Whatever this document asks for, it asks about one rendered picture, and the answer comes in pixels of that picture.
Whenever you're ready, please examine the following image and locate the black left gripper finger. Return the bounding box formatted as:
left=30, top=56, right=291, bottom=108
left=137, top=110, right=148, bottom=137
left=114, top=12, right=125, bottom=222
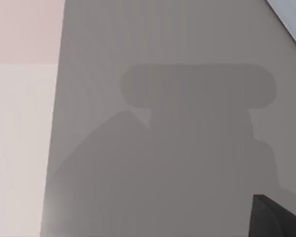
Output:
left=249, top=194, right=296, bottom=237

